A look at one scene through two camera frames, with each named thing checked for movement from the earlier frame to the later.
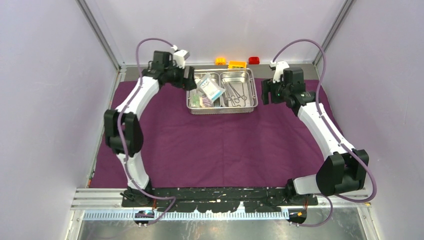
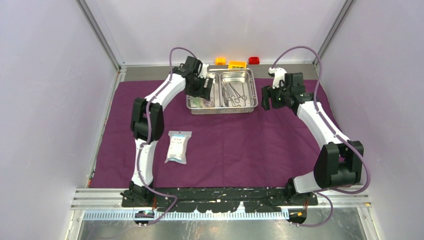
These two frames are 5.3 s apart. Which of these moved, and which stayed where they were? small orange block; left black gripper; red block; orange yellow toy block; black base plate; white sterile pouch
Moved: left black gripper; white sterile pouch
Stayed: small orange block; red block; black base plate; orange yellow toy block
